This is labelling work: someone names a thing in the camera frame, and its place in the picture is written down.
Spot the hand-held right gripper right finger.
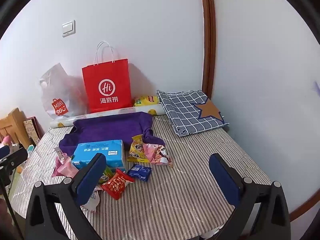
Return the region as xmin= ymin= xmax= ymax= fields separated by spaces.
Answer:
xmin=209 ymin=153 xmax=292 ymax=240

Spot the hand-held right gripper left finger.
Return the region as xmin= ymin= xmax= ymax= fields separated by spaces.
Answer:
xmin=25 ymin=152 xmax=108 ymax=240

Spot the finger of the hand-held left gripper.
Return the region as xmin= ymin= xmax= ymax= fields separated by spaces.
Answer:
xmin=0 ymin=145 xmax=11 ymax=159
xmin=0 ymin=147 xmax=28 ymax=170

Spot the green snack packet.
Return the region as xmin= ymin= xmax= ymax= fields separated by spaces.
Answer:
xmin=99 ymin=165 xmax=114 ymax=183

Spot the pale pink snack packet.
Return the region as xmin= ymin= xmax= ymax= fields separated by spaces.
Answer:
xmin=52 ymin=155 xmax=79 ymax=178

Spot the blue snack packet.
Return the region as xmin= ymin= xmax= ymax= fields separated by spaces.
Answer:
xmin=127 ymin=163 xmax=152 ymax=182

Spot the purple towel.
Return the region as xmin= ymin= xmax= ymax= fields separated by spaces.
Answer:
xmin=59 ymin=112 xmax=166 ymax=159

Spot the yellow snack packet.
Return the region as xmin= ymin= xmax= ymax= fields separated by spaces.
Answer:
xmin=127 ymin=134 xmax=148 ymax=163

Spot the pink chocolate snack packet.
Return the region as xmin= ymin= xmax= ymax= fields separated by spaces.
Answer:
xmin=142 ymin=143 xmax=174 ymax=167

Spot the blue tissue pack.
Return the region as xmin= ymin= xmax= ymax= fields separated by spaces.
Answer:
xmin=71 ymin=139 xmax=125 ymax=172

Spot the picture book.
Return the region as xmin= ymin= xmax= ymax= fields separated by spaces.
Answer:
xmin=23 ymin=117 xmax=42 ymax=145

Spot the striped bed quilt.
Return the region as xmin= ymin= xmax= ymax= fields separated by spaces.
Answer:
xmin=11 ymin=115 xmax=273 ymax=240

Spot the blue checked cloth with star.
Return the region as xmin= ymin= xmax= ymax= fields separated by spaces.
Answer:
xmin=157 ymin=89 xmax=229 ymax=137

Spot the white plastic bag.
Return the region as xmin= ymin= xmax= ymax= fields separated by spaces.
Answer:
xmin=39 ymin=63 xmax=88 ymax=120

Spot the printed paper roll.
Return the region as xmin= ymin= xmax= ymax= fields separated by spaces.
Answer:
xmin=49 ymin=104 xmax=164 ymax=128

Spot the yellow chips packet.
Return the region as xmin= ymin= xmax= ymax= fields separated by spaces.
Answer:
xmin=134 ymin=94 xmax=160 ymax=108

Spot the red paper bag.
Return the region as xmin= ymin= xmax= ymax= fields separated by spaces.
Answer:
xmin=82 ymin=41 xmax=132 ymax=113

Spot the white light switch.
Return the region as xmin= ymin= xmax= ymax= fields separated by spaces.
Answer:
xmin=62 ymin=20 xmax=76 ymax=37

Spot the brown wooden door frame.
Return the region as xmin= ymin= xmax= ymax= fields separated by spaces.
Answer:
xmin=199 ymin=0 xmax=217 ymax=99

